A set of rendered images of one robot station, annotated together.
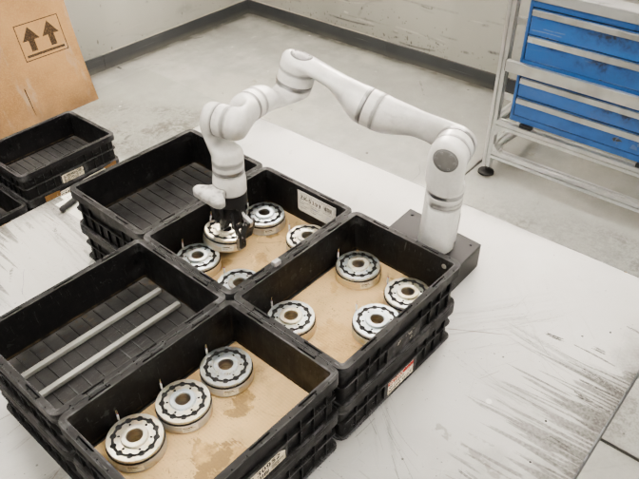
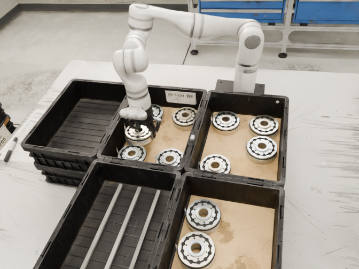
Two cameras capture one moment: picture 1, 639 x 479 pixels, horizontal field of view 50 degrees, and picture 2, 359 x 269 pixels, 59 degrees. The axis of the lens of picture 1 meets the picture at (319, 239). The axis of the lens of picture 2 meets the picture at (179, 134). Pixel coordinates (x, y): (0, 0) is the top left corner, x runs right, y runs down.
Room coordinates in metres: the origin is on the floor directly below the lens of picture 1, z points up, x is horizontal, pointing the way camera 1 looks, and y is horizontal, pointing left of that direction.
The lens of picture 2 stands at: (0.45, 0.39, 1.71)
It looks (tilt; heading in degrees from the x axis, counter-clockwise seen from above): 46 degrees down; 339
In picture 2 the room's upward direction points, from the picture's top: 8 degrees counter-clockwise
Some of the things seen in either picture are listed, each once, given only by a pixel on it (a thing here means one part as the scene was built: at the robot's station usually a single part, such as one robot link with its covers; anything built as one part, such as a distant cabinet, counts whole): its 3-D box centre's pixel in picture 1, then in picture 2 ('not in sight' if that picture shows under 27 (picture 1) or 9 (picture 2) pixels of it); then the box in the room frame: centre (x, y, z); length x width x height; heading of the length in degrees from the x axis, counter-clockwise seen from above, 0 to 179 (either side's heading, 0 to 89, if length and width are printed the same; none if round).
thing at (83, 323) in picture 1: (108, 336); (117, 231); (0.96, 0.43, 0.87); 0.40 x 0.30 x 0.11; 138
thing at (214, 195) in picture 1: (222, 181); (136, 101); (1.25, 0.21, 1.05); 0.11 x 0.09 x 0.06; 138
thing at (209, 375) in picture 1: (225, 366); (203, 213); (0.89, 0.18, 0.86); 0.10 x 0.10 x 0.01
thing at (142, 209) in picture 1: (171, 196); (86, 124); (1.46, 0.38, 0.87); 0.40 x 0.30 x 0.11; 138
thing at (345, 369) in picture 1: (350, 283); (240, 132); (1.06, -0.06, 0.92); 0.40 x 0.30 x 0.02; 138
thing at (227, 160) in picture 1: (222, 138); (130, 72); (1.27, 0.20, 1.15); 0.09 x 0.07 x 0.15; 63
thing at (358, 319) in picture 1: (377, 321); (262, 147); (1.01, -0.12, 0.86); 0.10 x 0.10 x 0.01
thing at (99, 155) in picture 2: (250, 226); (156, 123); (1.26, 0.16, 0.92); 0.40 x 0.30 x 0.02; 138
